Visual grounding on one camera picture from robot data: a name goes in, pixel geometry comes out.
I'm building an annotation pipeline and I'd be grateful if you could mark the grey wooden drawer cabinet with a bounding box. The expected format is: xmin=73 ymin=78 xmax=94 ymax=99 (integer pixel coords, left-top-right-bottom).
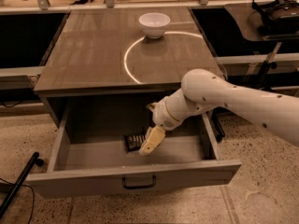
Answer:
xmin=35 ymin=7 xmax=224 ymax=124

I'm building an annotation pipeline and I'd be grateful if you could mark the white ceramic bowl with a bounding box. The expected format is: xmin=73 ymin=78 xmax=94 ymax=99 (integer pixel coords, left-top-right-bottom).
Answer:
xmin=138 ymin=12 xmax=170 ymax=38

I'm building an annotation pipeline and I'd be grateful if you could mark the dark side table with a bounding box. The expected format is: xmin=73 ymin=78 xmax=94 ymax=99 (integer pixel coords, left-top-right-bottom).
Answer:
xmin=224 ymin=4 xmax=299 ymax=41

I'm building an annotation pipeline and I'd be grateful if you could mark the black metal drawer handle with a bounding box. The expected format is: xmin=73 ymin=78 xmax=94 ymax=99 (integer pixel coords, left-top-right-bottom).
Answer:
xmin=121 ymin=175 xmax=156 ymax=190

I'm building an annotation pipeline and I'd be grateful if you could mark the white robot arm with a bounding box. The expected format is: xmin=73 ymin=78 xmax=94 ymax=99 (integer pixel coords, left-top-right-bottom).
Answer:
xmin=139 ymin=69 xmax=299 ymax=156

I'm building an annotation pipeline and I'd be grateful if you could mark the black vr headset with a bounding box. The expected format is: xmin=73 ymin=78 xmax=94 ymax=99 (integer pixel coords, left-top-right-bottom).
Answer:
xmin=251 ymin=0 xmax=299 ymax=34

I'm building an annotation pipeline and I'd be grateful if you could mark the black floor cable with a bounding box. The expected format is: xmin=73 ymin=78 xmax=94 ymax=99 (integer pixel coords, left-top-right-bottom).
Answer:
xmin=0 ymin=177 xmax=36 ymax=224

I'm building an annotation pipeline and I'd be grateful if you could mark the open grey top drawer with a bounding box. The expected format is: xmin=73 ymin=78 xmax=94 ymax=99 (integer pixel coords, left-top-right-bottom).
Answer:
xmin=25 ymin=91 xmax=243 ymax=200

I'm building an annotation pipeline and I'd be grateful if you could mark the black rxbar chocolate wrapper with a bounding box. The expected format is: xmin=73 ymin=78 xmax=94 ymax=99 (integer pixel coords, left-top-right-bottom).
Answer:
xmin=124 ymin=133 xmax=145 ymax=152

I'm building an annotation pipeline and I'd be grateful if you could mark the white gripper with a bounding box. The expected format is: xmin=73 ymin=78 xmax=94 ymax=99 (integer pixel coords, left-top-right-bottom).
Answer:
xmin=139 ymin=97 xmax=181 ymax=156

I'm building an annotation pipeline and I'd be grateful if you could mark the black pole with wheel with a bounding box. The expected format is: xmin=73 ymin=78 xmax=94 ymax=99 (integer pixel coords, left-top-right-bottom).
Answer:
xmin=0 ymin=152 xmax=44 ymax=218

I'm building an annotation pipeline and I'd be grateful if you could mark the black stand leg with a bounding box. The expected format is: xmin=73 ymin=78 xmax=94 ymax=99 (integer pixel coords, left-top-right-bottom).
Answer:
xmin=211 ymin=114 xmax=225 ymax=143

